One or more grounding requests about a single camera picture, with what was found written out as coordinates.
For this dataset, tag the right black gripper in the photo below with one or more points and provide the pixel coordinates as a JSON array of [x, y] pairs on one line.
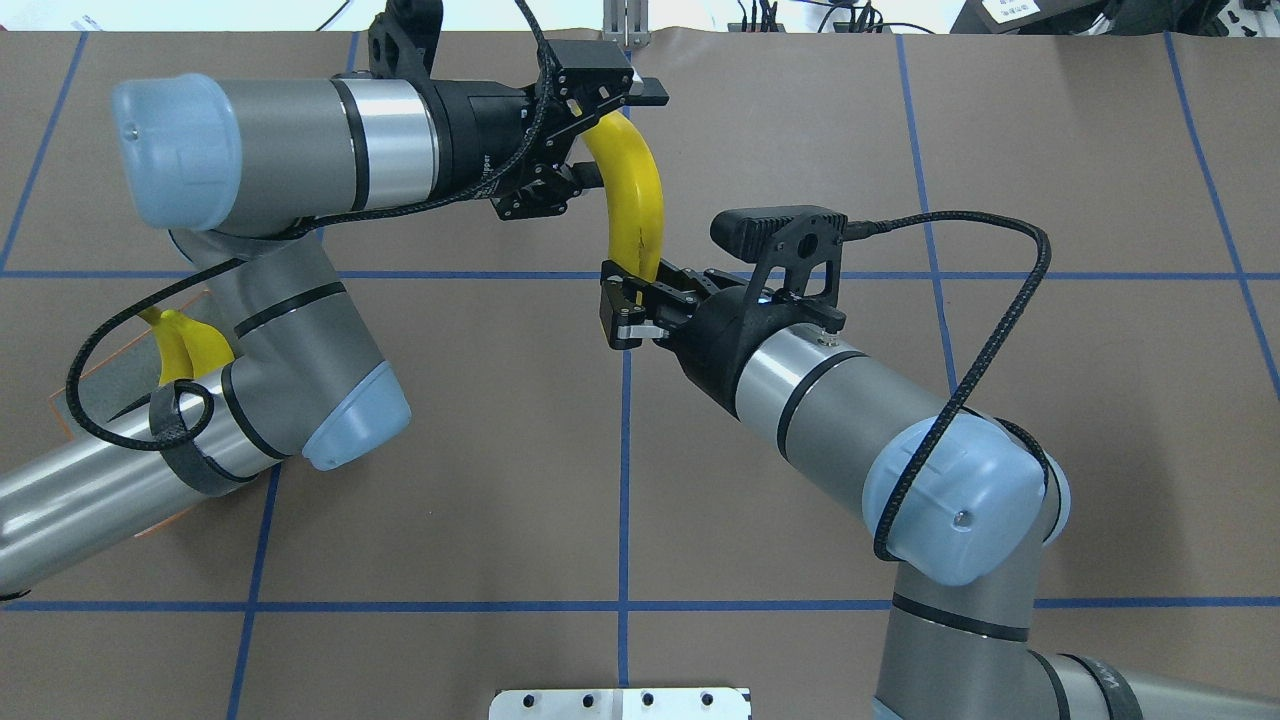
[[722, 335]]

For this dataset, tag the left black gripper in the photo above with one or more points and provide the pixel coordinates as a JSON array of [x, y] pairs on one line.
[[478, 135]]

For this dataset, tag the yellow banana top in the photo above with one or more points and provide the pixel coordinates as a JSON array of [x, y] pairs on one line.
[[635, 202]]

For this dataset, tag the long yellow banana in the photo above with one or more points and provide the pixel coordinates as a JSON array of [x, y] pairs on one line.
[[204, 347]]

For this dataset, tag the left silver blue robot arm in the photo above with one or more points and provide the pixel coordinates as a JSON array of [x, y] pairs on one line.
[[260, 354]]

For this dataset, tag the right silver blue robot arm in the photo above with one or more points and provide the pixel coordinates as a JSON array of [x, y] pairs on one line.
[[970, 536]]

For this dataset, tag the grey square plate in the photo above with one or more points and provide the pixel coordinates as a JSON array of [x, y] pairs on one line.
[[125, 370]]

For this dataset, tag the black label printer box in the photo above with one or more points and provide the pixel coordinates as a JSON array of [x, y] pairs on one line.
[[1026, 17]]

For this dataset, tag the aluminium frame post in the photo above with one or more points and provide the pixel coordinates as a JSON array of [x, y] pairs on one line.
[[627, 22]]

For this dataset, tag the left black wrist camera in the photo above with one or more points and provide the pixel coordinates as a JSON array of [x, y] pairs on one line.
[[403, 39]]

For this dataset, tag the white camera stand pillar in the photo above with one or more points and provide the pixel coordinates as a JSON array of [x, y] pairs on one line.
[[623, 703]]

